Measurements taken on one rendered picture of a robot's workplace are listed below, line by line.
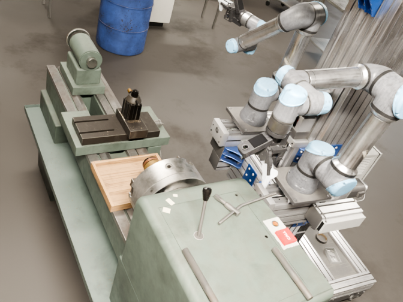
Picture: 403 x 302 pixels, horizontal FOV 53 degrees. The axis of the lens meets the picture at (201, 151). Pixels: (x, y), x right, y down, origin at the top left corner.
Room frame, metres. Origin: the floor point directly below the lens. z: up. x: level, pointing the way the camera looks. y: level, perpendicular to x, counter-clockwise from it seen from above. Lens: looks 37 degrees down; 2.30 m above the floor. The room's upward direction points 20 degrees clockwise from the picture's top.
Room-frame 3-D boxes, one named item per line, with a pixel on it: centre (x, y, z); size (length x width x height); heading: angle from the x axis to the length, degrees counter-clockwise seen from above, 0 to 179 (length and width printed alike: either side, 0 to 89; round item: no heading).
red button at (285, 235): (1.06, -0.39, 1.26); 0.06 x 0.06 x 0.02; 41
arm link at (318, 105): (1.22, -0.28, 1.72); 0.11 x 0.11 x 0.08; 38
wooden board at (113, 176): (1.46, 0.26, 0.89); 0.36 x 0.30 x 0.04; 131
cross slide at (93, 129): (1.72, 0.47, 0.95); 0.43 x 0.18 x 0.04; 131
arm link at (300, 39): (2.04, -0.28, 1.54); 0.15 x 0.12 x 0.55; 146
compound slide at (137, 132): (1.75, 0.40, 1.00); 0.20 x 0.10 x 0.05; 41
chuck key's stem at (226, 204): (1.10, -0.16, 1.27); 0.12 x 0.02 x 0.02; 63
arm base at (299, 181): (1.52, -0.49, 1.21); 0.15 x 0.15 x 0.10
